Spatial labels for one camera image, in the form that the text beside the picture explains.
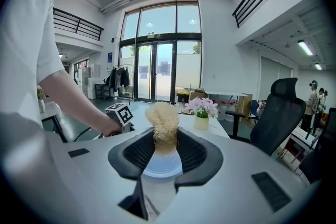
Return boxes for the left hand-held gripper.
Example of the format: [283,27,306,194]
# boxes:
[104,102,136,135]

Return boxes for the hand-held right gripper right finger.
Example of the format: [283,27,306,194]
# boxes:
[157,125,322,224]

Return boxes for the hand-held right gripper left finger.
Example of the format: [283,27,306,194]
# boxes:
[0,112,156,224]

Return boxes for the yellow sponge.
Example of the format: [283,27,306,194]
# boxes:
[144,101,182,157]

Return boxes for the big blue plate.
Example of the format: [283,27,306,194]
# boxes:
[143,151,183,179]

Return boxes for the person's left forearm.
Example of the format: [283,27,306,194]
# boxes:
[38,68,116,137]

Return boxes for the person's left hand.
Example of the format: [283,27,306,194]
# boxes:
[101,116,123,138]

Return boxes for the green hanging jacket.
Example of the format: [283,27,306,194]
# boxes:
[109,67,119,93]

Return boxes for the dark hanging jacket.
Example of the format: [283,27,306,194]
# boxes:
[119,67,131,88]

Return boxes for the black clothes rack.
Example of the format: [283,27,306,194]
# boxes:
[108,65,131,99]

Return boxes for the black bin yellow lid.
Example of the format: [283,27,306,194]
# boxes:
[176,89,191,104]

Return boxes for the clear water jug red cap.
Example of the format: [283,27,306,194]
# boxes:
[217,101,229,121]
[227,101,238,116]

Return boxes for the blue chair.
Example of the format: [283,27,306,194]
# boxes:
[249,99,264,122]

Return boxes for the brown wooden board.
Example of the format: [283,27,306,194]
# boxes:
[237,93,254,123]

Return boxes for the black mesh office chair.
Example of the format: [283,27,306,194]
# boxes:
[225,77,307,157]

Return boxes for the grey marble side table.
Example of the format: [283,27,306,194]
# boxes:
[40,101,69,144]

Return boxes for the large cardboard box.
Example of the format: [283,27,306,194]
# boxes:
[188,88,209,103]

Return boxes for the pink flowers in white vase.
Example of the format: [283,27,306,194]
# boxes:
[183,96,219,130]

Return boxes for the white folding table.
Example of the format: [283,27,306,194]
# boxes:
[204,90,249,99]

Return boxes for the black mesh visitor chair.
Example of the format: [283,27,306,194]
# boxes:
[299,106,336,185]

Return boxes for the glass entrance doors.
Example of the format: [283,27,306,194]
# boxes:
[119,1,203,103]

